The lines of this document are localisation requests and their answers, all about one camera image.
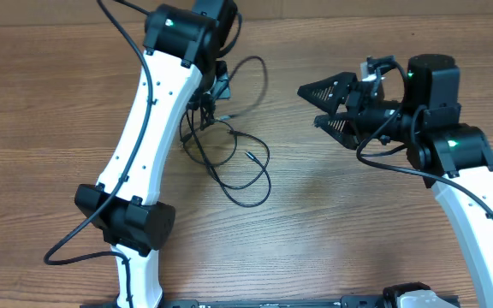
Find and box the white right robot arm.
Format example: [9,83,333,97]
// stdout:
[298,54,493,307]

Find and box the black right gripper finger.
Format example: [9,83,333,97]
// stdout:
[297,72,358,115]
[313,114,359,150]

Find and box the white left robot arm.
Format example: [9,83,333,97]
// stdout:
[44,0,239,307]

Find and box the black cable bundle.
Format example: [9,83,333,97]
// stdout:
[179,55,272,209]

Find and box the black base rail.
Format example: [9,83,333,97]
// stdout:
[79,281,461,308]

